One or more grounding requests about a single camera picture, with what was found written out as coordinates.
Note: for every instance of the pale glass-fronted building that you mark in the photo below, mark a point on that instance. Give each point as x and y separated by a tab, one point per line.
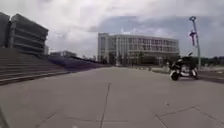
140	46

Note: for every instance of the tall lamp pole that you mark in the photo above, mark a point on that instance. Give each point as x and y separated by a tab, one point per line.
196	40

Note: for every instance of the low distant building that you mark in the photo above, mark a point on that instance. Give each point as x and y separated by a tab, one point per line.
63	54

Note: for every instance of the grey concrete slab plaza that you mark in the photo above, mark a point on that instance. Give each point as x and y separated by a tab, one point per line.
133	96

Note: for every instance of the dark multi-storey building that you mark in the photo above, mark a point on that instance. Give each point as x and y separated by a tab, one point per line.
28	35

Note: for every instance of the row of distant trees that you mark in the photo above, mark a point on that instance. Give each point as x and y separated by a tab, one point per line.
211	60

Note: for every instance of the wide grey stone steps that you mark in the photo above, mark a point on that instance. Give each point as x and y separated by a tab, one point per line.
20	66

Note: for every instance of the parked motor scooter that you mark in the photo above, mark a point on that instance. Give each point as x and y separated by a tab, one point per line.
182	68

